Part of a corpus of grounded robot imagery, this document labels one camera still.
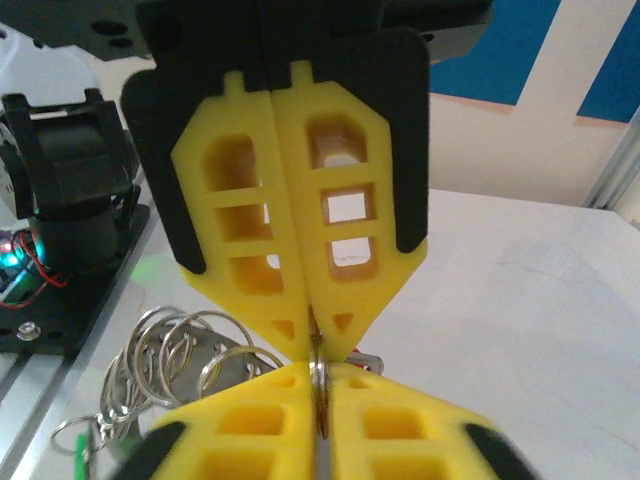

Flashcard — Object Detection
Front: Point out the metal key plate with rings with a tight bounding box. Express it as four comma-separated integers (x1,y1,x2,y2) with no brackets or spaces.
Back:
49,305,287,466

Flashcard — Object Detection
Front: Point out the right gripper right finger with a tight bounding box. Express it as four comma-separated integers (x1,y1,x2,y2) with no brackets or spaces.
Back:
322,362,534,480

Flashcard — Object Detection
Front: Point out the aluminium mounting rail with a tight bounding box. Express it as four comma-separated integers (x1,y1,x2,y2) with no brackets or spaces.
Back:
0,234,151,480

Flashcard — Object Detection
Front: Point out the aluminium frame post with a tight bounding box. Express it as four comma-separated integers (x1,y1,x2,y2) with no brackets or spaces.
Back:
581,107,640,222

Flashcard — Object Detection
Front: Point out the green key tag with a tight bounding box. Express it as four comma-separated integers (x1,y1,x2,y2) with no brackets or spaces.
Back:
72,432,92,480

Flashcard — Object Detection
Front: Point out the silver split key ring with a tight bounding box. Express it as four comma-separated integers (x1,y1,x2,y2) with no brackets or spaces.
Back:
307,344,334,442

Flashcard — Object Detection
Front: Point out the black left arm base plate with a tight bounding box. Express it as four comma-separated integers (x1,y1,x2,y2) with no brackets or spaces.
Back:
0,199,152,359

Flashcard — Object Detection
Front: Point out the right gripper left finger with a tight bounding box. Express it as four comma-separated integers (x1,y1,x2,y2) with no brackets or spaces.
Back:
117,362,319,480

